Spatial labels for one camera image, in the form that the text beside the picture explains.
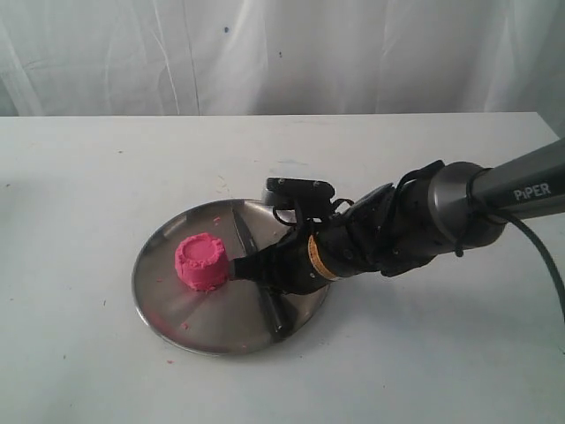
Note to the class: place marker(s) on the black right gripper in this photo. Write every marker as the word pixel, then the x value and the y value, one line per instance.
pixel 305 260

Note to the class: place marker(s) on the black plastic knife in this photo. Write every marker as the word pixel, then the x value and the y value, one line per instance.
pixel 278 321

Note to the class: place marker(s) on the pink dough lump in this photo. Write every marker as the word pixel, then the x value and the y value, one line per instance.
pixel 201 262

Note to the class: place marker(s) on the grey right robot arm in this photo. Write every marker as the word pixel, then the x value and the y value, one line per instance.
pixel 438 209

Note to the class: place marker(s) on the round steel plate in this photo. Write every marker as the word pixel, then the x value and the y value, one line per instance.
pixel 227 320

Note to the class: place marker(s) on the white backdrop curtain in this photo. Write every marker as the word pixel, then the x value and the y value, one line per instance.
pixel 280 57

